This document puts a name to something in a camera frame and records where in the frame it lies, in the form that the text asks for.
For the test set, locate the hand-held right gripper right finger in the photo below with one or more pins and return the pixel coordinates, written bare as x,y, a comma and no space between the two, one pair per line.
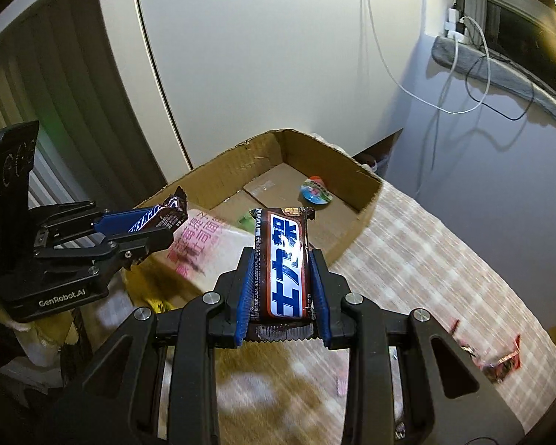
321,301

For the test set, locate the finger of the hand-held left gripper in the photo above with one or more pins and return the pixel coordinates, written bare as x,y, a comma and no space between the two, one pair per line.
143,244
113,221

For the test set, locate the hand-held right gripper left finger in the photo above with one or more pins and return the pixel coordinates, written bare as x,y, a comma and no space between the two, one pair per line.
244,296

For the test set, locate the brown chocolate bar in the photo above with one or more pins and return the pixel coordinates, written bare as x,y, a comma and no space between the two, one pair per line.
169,211
285,264

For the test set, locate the sliced bread packet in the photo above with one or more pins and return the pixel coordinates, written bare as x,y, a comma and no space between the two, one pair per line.
213,250

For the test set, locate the colourful jelly cup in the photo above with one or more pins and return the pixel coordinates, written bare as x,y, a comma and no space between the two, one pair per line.
316,191

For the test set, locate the brown cardboard box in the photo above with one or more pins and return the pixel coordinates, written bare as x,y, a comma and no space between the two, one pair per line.
352,194

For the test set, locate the small green candy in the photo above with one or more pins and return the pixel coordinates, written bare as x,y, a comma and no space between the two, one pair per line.
246,221

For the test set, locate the plaid blanket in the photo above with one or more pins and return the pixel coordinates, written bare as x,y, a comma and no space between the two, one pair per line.
421,259

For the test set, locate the dark red snack packet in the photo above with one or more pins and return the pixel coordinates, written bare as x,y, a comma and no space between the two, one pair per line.
502,364

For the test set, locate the white wardrobe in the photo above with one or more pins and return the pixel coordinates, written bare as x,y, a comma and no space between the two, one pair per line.
268,46

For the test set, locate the grey windowsill mat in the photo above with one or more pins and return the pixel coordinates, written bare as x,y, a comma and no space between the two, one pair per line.
514,79

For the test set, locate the white power strip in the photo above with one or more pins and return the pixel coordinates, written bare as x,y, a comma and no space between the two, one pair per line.
455,35

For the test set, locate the white charger plug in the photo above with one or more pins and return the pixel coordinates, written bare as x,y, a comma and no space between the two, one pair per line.
455,18

